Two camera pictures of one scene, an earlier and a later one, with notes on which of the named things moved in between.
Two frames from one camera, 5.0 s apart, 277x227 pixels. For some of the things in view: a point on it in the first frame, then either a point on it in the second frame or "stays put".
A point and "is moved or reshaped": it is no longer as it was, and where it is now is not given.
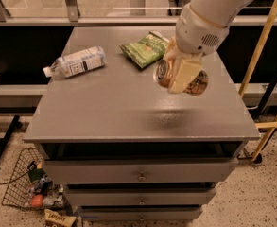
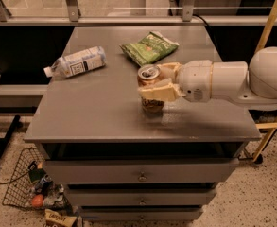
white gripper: (197, 32) → (195, 78)
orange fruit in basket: (37, 200) stays put
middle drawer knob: (142, 202) stays put
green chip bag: (147, 50) stays put
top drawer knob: (142, 178) stays put
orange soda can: (163, 75) is moved or reshaped
